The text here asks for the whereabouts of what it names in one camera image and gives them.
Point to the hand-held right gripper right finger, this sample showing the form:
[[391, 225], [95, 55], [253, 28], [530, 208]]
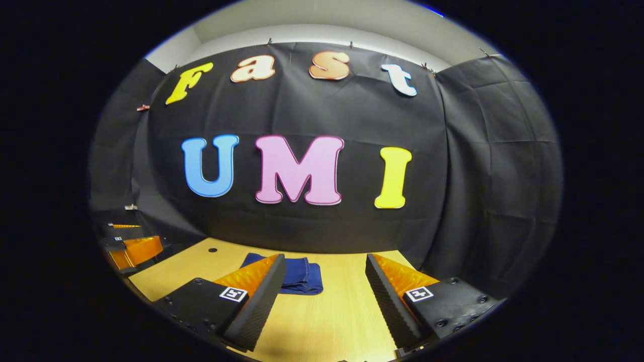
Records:
[[390, 306]]

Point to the blue denim jeans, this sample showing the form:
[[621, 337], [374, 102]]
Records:
[[302, 276]]

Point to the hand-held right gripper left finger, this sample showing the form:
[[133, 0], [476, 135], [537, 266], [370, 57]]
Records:
[[261, 306]]

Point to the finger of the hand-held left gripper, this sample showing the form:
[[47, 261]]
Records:
[[143, 249], [126, 233]]

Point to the black backdrop cloth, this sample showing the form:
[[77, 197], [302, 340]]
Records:
[[302, 110]]

